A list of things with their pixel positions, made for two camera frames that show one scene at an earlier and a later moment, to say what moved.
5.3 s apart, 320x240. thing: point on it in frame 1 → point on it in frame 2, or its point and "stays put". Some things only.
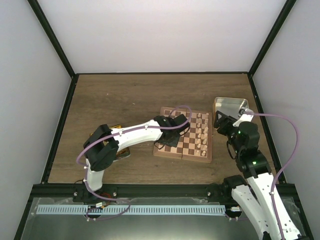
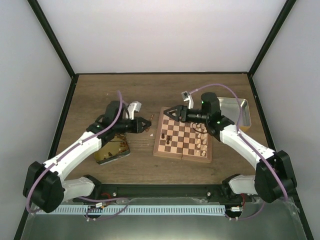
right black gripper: x=227 y=121 → x=183 y=113
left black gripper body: x=171 y=141 → x=119 y=126
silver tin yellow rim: x=228 y=106 stays put
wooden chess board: x=196 y=144 stays put
